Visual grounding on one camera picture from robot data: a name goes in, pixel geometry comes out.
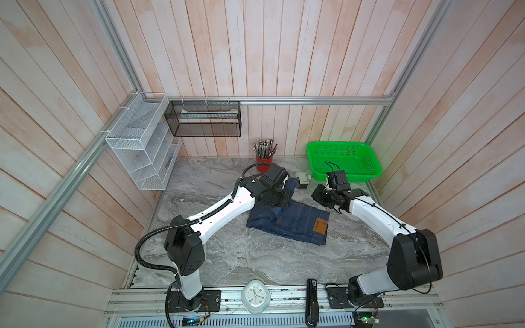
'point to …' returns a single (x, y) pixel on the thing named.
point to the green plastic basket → (355, 158)
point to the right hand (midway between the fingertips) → (310, 193)
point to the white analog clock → (256, 296)
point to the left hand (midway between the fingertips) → (287, 203)
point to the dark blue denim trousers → (296, 220)
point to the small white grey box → (302, 180)
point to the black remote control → (312, 319)
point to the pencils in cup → (264, 148)
